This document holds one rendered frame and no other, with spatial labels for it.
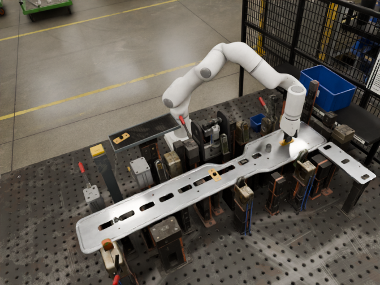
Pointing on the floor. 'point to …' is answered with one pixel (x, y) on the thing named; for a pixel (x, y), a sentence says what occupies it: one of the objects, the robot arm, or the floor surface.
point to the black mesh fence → (314, 47)
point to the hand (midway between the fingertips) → (287, 137)
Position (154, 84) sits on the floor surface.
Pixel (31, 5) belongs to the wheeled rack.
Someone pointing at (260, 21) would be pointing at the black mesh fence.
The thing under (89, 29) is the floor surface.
